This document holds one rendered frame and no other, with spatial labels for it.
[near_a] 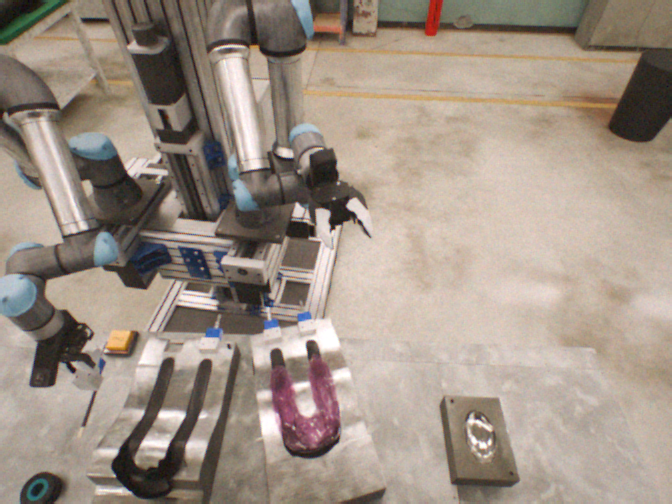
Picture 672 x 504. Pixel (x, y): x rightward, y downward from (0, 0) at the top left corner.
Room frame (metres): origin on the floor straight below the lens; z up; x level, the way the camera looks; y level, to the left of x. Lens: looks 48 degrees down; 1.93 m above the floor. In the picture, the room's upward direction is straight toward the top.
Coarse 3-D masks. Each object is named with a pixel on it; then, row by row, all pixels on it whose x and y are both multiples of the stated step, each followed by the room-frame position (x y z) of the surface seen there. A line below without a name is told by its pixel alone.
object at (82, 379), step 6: (102, 348) 0.53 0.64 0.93; (102, 354) 0.51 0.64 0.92; (102, 360) 0.49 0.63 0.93; (102, 366) 0.48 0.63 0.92; (78, 372) 0.45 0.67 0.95; (84, 372) 0.45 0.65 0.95; (78, 378) 0.43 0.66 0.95; (84, 378) 0.43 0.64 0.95; (90, 378) 0.43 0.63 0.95; (96, 378) 0.44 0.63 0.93; (102, 378) 0.45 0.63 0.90; (78, 384) 0.42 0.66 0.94; (84, 384) 0.42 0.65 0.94; (90, 384) 0.42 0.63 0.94; (96, 384) 0.43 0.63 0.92
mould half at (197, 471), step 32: (160, 352) 0.53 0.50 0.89; (192, 352) 0.53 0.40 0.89; (224, 352) 0.53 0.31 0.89; (192, 384) 0.44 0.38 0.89; (224, 384) 0.44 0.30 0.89; (128, 416) 0.35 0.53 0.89; (160, 416) 0.35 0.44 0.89; (224, 416) 0.37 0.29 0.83; (96, 448) 0.27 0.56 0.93; (160, 448) 0.27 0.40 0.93; (192, 448) 0.27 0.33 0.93; (96, 480) 0.21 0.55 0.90; (192, 480) 0.20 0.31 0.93
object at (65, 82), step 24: (0, 0) 3.72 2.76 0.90; (24, 0) 3.46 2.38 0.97; (48, 0) 3.69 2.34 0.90; (72, 0) 3.87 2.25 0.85; (0, 24) 3.02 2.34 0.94; (24, 24) 3.15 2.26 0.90; (48, 24) 3.43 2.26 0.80; (0, 48) 2.89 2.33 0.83; (48, 72) 3.79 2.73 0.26; (72, 72) 3.79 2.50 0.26; (96, 72) 3.81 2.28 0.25; (72, 96) 3.33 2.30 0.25
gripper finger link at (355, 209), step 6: (354, 198) 0.55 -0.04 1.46; (348, 204) 0.53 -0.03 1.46; (354, 204) 0.53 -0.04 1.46; (360, 204) 0.53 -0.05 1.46; (348, 210) 0.52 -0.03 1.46; (354, 210) 0.52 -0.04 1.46; (360, 210) 0.52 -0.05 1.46; (366, 210) 0.51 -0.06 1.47; (354, 216) 0.52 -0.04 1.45; (360, 216) 0.50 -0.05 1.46; (366, 216) 0.50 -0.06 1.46; (360, 222) 0.49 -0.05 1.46; (366, 222) 0.49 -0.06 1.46; (366, 228) 0.47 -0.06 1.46; (372, 228) 0.48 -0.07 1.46; (366, 234) 0.50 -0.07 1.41; (372, 234) 0.47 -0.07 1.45
